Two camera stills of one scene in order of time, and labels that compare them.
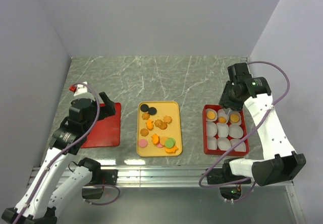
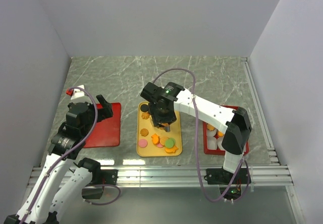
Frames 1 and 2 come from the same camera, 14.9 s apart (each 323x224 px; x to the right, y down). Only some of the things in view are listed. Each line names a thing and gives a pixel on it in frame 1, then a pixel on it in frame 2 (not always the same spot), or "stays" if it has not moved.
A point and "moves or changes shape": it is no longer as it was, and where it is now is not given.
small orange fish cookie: [155, 139] stays
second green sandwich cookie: [173, 140] stays
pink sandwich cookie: [143, 143] stays
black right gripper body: [228, 98] to [159, 115]
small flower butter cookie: [145, 116] stays
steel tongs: [227, 110] moves or changes shape
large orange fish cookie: [149, 124] to [220, 134]
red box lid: [106, 132] stays
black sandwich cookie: [144, 108] stays
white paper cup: [212, 128] stays
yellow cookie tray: [159, 132] stays
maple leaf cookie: [167, 119] moves or changes shape
